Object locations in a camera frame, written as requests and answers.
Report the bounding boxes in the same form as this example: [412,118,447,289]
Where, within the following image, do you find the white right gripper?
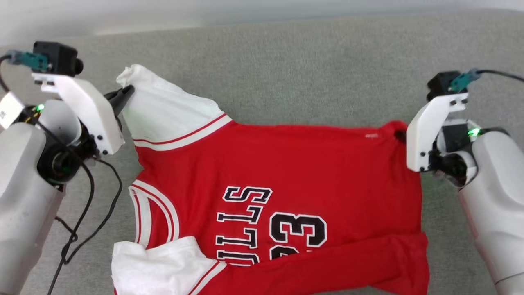
[395,92,469,173]

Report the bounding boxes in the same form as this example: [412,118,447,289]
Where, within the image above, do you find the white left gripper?
[32,73,136,155]

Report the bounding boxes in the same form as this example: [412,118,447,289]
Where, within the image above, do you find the red Bulls basketball jersey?
[111,64,430,295]

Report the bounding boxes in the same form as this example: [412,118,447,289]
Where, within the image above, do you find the white paper label tag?
[0,92,26,132]

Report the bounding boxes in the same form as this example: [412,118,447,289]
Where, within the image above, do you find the grey fabric sofa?
[0,8,524,295]

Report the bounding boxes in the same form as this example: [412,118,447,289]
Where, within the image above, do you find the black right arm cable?
[448,68,524,93]

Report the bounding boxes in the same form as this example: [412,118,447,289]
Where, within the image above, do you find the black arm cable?
[448,68,524,93]
[0,50,123,295]

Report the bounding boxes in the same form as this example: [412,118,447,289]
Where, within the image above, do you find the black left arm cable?
[0,50,123,295]

